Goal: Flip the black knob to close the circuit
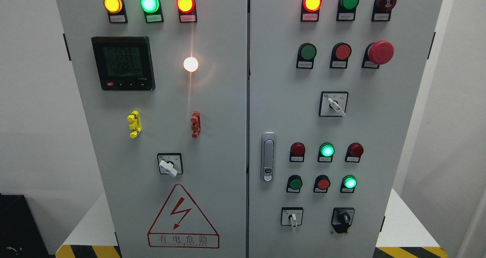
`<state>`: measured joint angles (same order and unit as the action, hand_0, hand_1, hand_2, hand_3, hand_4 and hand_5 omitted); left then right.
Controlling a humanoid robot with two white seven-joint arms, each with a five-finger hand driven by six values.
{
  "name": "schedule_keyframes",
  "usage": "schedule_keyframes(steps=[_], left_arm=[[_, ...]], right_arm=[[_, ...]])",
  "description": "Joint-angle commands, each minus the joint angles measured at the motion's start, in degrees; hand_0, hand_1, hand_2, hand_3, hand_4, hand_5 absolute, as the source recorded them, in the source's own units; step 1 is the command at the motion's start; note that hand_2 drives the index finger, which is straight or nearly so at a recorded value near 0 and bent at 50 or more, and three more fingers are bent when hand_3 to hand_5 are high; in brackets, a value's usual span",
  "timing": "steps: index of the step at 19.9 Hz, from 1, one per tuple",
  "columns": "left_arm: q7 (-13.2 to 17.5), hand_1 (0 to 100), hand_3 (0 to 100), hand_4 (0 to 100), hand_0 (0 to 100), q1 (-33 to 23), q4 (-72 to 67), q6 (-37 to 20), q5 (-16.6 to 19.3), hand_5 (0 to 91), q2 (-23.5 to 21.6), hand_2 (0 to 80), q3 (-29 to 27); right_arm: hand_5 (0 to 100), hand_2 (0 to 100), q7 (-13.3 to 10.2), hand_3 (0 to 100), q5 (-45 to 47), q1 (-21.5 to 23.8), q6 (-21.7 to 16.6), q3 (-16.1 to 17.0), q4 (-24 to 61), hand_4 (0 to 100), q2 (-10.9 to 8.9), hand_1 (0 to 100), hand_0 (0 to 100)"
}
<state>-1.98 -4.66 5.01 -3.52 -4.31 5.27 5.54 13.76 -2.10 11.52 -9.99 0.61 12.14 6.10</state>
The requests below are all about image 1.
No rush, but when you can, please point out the black knob selector switch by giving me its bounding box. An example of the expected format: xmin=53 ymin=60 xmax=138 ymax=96
xmin=330 ymin=207 xmax=355 ymax=234

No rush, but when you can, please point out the grey electrical cabinet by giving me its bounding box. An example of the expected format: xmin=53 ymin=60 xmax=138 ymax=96
xmin=56 ymin=0 xmax=442 ymax=258

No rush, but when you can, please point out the dark red indicator left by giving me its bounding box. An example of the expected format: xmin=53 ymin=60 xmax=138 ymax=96
xmin=289 ymin=142 xmax=306 ymax=162

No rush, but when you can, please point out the dark red indicator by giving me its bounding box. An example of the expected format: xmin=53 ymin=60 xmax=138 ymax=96
xmin=345 ymin=142 xmax=363 ymax=163
xmin=289 ymin=142 xmax=306 ymax=162

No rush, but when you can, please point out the white lit indicator lamp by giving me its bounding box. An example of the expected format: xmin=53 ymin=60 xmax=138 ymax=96
xmin=183 ymin=57 xmax=199 ymax=73

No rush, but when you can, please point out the lit green indicator middle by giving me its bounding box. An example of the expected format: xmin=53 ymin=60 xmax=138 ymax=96
xmin=317 ymin=142 xmax=335 ymax=162

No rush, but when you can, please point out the green push button upper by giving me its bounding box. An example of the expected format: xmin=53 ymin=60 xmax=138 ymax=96
xmin=296 ymin=42 xmax=317 ymax=69

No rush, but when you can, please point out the red push button lower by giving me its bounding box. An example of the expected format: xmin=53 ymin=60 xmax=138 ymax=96
xmin=314 ymin=175 xmax=330 ymax=194

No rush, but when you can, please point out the red push button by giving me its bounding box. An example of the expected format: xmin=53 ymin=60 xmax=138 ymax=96
xmin=314 ymin=175 xmax=330 ymax=194
xmin=330 ymin=42 xmax=351 ymax=69

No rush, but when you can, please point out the dark red indicator right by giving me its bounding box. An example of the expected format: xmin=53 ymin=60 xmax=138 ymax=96
xmin=345 ymin=142 xmax=363 ymax=163

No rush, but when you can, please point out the red push button upper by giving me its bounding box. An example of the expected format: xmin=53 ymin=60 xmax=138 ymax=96
xmin=330 ymin=42 xmax=351 ymax=69

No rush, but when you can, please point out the red electric hazard warning sticker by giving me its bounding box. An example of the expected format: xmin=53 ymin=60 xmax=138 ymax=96
xmin=147 ymin=184 xmax=220 ymax=249

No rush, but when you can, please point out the lit green push button lower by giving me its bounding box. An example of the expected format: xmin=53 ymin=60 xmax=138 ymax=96
xmin=340 ymin=175 xmax=357 ymax=194

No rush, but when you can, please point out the red indicator light left door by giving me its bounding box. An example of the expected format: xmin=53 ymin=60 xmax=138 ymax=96
xmin=176 ymin=0 xmax=197 ymax=23

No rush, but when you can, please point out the red indicator light door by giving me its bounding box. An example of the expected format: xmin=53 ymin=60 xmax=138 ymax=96
xmin=176 ymin=0 xmax=197 ymax=23
xmin=300 ymin=0 xmax=322 ymax=22

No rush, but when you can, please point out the black digital power meter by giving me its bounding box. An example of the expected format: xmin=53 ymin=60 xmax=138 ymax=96
xmin=91 ymin=36 xmax=156 ymax=91

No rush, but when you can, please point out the red indicator light right door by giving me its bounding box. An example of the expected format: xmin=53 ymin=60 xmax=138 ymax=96
xmin=300 ymin=0 xmax=322 ymax=22

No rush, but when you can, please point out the lit green indicator light top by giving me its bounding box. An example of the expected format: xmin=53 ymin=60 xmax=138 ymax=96
xmin=140 ymin=0 xmax=164 ymax=23

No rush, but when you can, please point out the red emergency stop mushroom button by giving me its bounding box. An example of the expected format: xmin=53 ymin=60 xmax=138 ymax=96
xmin=361 ymin=40 xmax=394 ymax=69

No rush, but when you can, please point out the unlit green indicator top right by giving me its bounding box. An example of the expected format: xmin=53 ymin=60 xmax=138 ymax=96
xmin=336 ymin=0 xmax=360 ymax=21

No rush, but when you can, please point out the yellow indicator light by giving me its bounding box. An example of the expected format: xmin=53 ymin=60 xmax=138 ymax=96
xmin=103 ymin=0 xmax=128 ymax=24

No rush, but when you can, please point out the white platform with hazard stripes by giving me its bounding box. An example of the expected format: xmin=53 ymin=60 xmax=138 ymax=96
xmin=55 ymin=190 xmax=447 ymax=258

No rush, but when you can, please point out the black box lower left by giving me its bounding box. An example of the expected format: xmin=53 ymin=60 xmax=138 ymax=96
xmin=0 ymin=195 xmax=50 ymax=258

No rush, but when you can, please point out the silver door lock handle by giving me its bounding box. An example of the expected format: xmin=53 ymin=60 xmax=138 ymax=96
xmin=260 ymin=132 xmax=276 ymax=182

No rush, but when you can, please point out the white selector switch left door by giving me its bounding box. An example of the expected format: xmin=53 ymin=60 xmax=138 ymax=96
xmin=157 ymin=153 xmax=184 ymax=178

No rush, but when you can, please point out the white selector switch upper right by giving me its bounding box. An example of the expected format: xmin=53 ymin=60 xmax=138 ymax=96
xmin=318 ymin=91 xmax=349 ymax=117

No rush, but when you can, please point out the white selector switch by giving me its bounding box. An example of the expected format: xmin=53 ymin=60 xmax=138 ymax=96
xmin=281 ymin=207 xmax=303 ymax=233
xmin=318 ymin=91 xmax=349 ymax=117

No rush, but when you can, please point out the white selector switch bottom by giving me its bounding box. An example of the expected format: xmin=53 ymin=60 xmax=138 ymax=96
xmin=281 ymin=207 xmax=303 ymax=233

